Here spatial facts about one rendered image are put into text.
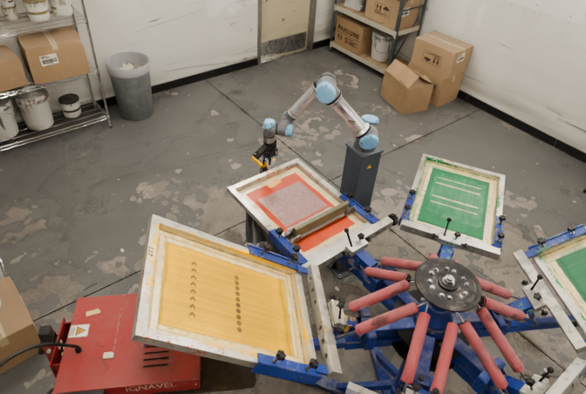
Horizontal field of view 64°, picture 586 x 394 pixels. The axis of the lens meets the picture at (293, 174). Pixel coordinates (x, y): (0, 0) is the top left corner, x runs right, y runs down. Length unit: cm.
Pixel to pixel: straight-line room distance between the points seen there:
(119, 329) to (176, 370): 34
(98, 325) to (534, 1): 522
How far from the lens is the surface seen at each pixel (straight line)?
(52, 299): 399
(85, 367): 225
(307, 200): 303
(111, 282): 394
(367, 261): 261
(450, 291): 226
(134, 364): 220
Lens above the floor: 298
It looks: 39 degrees down
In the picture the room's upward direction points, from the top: 4 degrees clockwise
